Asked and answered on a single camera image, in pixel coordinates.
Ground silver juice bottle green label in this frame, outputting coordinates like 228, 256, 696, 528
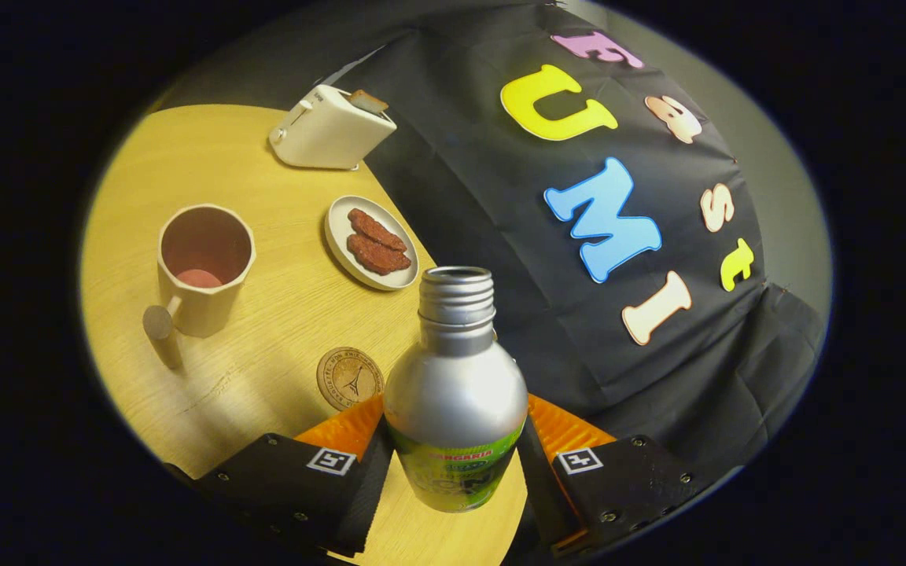
383, 266, 529, 513

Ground white round plate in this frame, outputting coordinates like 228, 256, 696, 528
324, 195, 421, 292

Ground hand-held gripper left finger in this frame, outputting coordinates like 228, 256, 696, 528
190, 395, 396, 557

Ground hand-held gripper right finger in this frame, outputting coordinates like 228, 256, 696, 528
517, 395, 710, 556

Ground beige cup with round handle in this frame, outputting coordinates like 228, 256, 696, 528
142, 204, 256, 370

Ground round cork coaster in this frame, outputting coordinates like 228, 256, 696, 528
316, 347, 385, 412

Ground toast slice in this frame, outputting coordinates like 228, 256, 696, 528
348, 89, 389, 116

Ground brown meat slice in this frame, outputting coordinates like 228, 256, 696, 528
347, 208, 408, 252
346, 233, 412, 276

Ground wooden table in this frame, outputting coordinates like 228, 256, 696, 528
79, 104, 529, 566

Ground white toaster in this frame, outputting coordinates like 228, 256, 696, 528
268, 84, 397, 171

